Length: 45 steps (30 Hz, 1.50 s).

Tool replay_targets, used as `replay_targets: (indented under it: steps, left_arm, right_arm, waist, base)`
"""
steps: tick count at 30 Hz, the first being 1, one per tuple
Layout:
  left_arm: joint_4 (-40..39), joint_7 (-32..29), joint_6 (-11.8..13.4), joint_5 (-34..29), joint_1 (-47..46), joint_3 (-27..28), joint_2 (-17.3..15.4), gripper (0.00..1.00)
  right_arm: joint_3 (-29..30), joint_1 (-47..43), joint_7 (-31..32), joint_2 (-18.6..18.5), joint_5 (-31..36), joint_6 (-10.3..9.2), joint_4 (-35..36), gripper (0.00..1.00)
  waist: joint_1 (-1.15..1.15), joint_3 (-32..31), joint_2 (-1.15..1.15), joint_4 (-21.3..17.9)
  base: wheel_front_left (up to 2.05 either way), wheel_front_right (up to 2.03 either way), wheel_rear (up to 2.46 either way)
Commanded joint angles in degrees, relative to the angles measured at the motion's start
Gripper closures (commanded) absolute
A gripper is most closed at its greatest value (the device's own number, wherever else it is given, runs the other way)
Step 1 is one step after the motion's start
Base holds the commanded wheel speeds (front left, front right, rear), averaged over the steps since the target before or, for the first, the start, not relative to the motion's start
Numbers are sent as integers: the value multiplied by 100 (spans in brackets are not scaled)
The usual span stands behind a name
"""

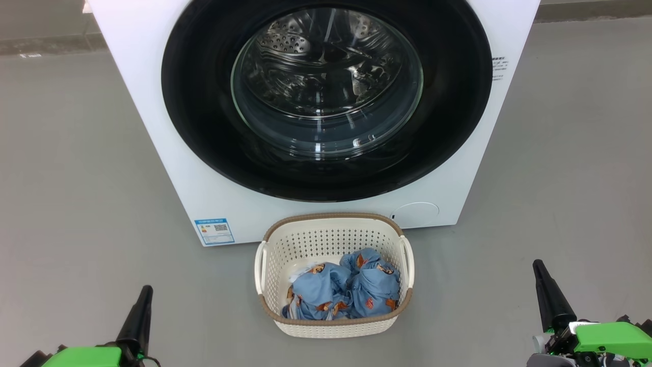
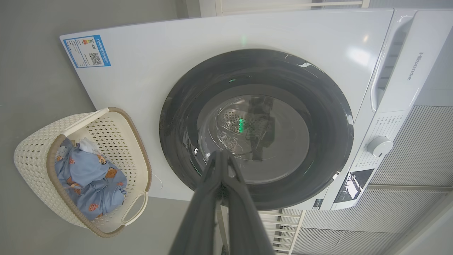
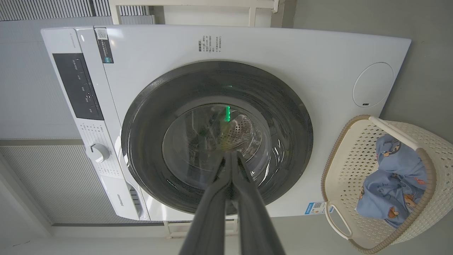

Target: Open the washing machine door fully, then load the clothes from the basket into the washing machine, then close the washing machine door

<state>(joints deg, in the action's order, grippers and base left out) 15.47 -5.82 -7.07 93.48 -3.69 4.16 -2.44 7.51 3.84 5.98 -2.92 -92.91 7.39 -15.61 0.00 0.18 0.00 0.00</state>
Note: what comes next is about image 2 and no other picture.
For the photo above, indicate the blue patterned clothing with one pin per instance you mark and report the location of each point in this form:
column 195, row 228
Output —
column 83, row 166

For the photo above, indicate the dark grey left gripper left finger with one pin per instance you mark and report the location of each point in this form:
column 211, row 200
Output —
column 201, row 212

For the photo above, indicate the cream perforated laundry basket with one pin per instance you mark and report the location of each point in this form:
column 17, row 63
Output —
column 32, row 156

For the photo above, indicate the white detergent drawer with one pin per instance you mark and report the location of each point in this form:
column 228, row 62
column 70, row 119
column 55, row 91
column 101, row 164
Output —
column 407, row 88

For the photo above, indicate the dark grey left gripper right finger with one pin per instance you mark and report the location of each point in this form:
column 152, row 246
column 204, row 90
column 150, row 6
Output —
column 244, row 219

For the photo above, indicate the blue energy label sticker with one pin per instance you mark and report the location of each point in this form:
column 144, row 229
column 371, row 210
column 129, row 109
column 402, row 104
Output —
column 86, row 51

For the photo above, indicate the white round control knob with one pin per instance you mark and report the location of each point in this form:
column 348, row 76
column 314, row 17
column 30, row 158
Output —
column 379, row 146

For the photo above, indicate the white front-load washing machine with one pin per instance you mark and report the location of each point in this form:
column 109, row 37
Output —
column 148, row 88

